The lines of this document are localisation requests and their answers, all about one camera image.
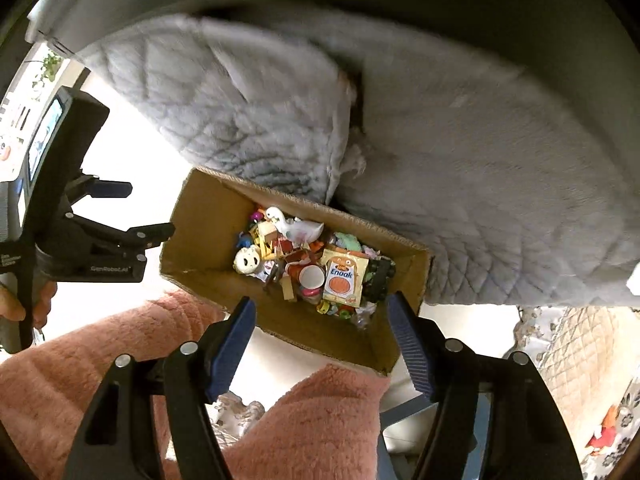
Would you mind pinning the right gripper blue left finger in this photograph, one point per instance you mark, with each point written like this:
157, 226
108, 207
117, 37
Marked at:
225, 344

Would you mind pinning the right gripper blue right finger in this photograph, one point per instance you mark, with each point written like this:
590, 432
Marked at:
405, 325

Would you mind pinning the brown cardboard trash box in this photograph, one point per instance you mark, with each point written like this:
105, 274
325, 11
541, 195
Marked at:
216, 215

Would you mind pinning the orange Enaak snack packet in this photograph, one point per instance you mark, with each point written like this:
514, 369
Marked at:
344, 277

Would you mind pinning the white panda face toy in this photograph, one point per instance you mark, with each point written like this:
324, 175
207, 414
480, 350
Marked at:
247, 260

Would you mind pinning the white red paper cup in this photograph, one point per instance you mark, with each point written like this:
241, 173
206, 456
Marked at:
311, 280

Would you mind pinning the white duck toy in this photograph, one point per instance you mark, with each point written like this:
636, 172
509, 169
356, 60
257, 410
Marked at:
297, 231

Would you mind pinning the grey quilted blanket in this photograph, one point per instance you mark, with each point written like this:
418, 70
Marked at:
450, 146

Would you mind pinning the floral patterned sofa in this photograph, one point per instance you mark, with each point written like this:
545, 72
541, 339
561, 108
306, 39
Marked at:
607, 446

